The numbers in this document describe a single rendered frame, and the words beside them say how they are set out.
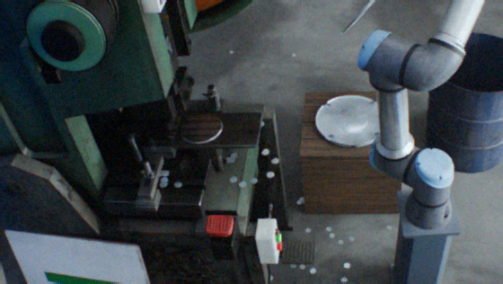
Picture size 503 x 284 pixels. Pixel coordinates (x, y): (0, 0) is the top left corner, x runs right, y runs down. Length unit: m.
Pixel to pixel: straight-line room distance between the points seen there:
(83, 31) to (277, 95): 1.94
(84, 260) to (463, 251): 1.43
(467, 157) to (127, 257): 1.50
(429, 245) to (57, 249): 1.20
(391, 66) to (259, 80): 1.77
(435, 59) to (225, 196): 0.72
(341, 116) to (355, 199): 0.34
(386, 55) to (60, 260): 1.20
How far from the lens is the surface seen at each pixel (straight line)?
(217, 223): 1.47
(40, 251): 1.93
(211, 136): 1.65
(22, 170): 1.64
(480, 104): 2.32
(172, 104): 1.56
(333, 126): 2.25
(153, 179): 1.63
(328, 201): 2.35
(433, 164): 1.69
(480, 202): 2.51
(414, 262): 1.95
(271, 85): 3.05
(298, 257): 2.10
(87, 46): 1.18
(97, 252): 1.80
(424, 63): 1.37
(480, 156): 2.54
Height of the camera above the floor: 1.89
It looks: 43 degrees down
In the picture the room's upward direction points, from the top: 11 degrees counter-clockwise
